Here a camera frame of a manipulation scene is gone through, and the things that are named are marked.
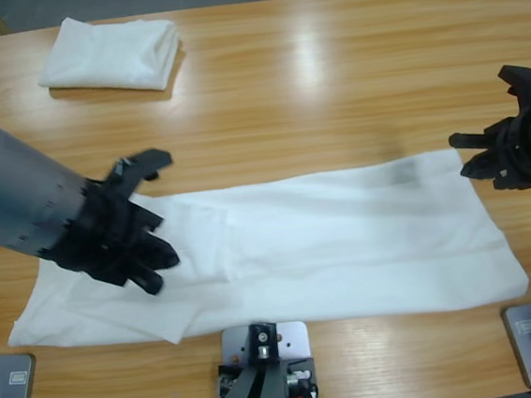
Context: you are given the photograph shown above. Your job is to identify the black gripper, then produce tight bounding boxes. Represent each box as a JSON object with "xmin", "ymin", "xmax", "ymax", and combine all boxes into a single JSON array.
[
  {"xmin": 32, "ymin": 173, "xmax": 185, "ymax": 308},
  {"xmin": 445, "ymin": 104, "xmax": 531, "ymax": 198}
]

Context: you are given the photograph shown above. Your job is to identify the white t-shirt with black print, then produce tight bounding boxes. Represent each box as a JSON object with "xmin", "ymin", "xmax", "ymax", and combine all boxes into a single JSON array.
[{"xmin": 0, "ymin": 142, "xmax": 531, "ymax": 361}]

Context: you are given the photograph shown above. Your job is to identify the white mounting block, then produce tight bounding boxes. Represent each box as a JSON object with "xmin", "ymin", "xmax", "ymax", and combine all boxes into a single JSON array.
[{"xmin": 217, "ymin": 317, "xmax": 314, "ymax": 370}]

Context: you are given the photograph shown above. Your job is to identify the folded white t-shirt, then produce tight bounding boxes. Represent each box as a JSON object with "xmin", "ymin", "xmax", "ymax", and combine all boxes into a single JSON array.
[{"xmin": 31, "ymin": 7, "xmax": 186, "ymax": 102}]

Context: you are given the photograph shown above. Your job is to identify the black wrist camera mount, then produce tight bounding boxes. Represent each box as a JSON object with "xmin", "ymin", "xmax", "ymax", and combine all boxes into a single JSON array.
[
  {"xmin": 100, "ymin": 146, "xmax": 176, "ymax": 198},
  {"xmin": 495, "ymin": 63, "xmax": 531, "ymax": 115}
]

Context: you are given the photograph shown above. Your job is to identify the dark camera stand post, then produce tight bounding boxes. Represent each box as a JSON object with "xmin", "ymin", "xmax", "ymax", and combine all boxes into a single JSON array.
[{"xmin": 196, "ymin": 320, "xmax": 287, "ymax": 398}]

